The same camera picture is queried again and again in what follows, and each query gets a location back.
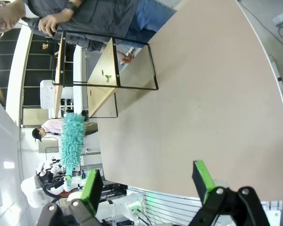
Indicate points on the green and red paper scrap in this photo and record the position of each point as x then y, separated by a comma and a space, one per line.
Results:
107, 77

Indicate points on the person's right forearm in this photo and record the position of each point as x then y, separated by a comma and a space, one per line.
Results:
96, 46

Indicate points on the small white item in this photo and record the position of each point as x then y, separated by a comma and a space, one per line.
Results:
131, 51

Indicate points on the teal microfibre duster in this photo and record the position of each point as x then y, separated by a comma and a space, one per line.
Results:
72, 139

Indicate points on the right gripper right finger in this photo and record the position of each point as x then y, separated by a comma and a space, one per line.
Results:
202, 181

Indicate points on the person's right hand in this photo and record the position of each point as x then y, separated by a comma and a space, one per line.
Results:
125, 59

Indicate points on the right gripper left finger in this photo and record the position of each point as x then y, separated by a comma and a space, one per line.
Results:
94, 186

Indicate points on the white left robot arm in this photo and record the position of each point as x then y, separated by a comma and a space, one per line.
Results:
35, 195

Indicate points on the black frame wooden two-tier shelf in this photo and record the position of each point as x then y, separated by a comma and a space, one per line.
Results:
101, 73

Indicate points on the white control box green light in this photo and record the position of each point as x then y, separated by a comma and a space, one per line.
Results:
135, 208

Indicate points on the person's left hand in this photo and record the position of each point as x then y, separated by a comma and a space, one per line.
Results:
52, 22

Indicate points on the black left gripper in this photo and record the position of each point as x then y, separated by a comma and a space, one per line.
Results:
47, 181

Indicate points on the person in grey jacket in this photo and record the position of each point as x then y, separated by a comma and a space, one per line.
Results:
103, 16

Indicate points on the person's left forearm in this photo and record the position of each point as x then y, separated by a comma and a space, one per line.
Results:
83, 4

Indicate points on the black wrist watch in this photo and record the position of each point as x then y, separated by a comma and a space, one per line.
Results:
72, 6

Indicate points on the white slatted panel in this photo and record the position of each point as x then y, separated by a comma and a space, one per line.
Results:
169, 207

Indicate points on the background person in pink shirt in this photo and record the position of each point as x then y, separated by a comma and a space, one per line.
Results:
49, 128

